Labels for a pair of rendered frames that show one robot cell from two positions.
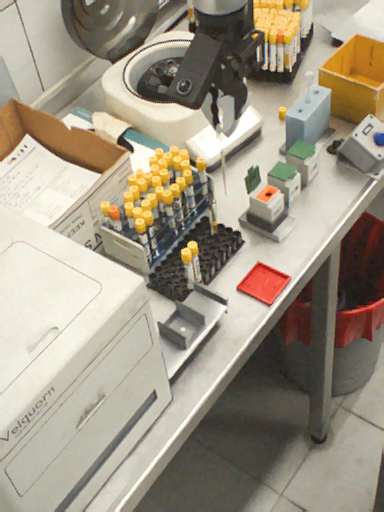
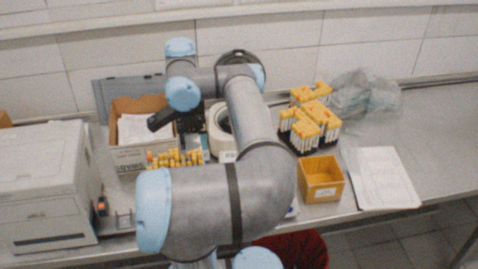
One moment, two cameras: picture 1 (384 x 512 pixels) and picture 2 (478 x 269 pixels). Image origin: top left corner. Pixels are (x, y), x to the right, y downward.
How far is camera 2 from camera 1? 0.75 m
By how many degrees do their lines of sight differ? 26
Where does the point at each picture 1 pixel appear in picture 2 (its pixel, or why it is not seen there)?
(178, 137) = (216, 146)
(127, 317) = (60, 193)
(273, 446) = not seen: outside the picture
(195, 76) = (157, 118)
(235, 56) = (183, 121)
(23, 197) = (142, 131)
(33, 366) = (10, 182)
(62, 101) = (207, 105)
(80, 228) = (137, 155)
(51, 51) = not seen: hidden behind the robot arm
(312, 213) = not seen: hidden behind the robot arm
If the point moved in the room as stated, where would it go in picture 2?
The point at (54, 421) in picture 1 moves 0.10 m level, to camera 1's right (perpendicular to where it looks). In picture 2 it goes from (13, 208) to (32, 226)
